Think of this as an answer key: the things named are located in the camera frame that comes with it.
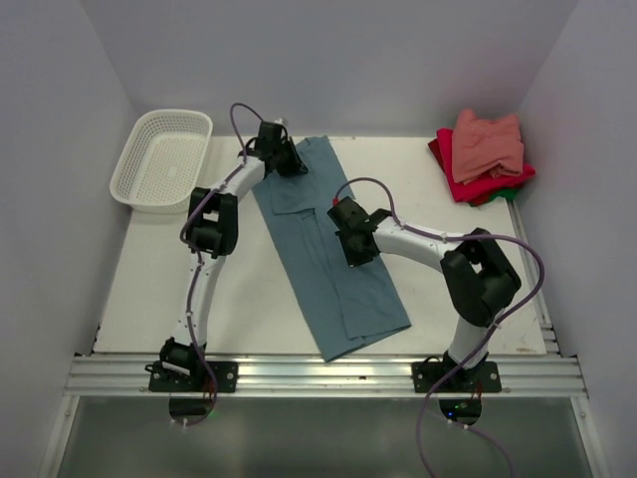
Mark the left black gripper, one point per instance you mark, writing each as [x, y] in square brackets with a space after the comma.
[296, 166]

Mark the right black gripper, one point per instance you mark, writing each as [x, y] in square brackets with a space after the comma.
[352, 259]

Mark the blue-grey t shirt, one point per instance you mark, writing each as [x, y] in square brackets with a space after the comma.
[345, 308]

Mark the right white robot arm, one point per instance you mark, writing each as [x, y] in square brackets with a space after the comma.
[480, 279]

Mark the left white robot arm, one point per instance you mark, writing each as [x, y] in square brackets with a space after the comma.
[211, 234]

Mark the white plastic basket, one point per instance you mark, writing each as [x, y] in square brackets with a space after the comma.
[162, 161]

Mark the folded red shirt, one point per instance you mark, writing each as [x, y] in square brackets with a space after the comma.
[476, 192]

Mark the folded salmon pink shirt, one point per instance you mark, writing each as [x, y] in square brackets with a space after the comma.
[486, 146]

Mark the folded green shirt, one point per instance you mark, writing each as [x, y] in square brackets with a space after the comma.
[509, 194]

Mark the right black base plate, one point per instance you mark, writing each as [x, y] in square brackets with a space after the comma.
[484, 377]

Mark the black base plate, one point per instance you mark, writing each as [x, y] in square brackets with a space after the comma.
[484, 377]
[220, 376]

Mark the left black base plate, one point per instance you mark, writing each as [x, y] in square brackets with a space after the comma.
[220, 376]

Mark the aluminium rail frame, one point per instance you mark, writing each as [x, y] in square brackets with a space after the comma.
[277, 357]

